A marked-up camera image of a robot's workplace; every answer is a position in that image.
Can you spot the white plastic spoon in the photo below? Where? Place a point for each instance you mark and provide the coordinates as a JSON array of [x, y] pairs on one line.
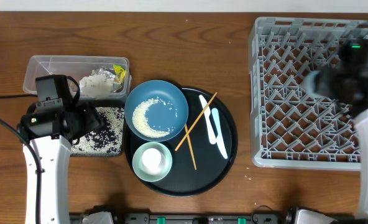
[[219, 137]]

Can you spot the round black tray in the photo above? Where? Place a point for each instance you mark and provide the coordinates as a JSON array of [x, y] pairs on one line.
[[183, 179]]

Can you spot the black rectangular tray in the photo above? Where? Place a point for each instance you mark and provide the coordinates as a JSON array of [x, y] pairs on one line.
[[105, 141]]

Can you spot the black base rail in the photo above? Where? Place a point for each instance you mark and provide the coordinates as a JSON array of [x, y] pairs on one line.
[[261, 215]]

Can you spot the white napkin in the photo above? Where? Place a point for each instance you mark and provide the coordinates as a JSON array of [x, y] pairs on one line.
[[95, 86]]

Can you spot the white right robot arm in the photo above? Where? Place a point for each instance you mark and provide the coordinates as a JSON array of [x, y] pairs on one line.
[[348, 84]]

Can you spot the clear plastic bin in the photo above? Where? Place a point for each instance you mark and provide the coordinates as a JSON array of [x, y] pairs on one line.
[[78, 67]]

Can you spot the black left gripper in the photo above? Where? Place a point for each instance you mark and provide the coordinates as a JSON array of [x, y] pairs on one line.
[[95, 120]]

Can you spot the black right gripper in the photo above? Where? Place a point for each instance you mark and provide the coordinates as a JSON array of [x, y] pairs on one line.
[[322, 79]]

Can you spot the green bowl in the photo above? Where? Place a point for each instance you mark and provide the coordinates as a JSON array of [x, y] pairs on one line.
[[138, 167]]

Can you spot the blue plate with rice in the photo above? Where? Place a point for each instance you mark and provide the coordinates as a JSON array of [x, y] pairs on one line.
[[156, 110]]

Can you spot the white cup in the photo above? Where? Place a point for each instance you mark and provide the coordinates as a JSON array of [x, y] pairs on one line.
[[153, 161]]

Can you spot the light blue cup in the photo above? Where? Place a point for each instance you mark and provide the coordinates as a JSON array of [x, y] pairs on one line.
[[308, 83]]

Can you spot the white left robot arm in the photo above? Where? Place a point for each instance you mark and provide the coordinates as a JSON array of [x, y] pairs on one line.
[[48, 133]]

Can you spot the grey dishwasher rack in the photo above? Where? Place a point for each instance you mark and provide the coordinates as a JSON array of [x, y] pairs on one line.
[[289, 128]]

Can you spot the yellow foil wrapper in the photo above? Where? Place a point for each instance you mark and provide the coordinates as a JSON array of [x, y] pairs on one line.
[[113, 77]]

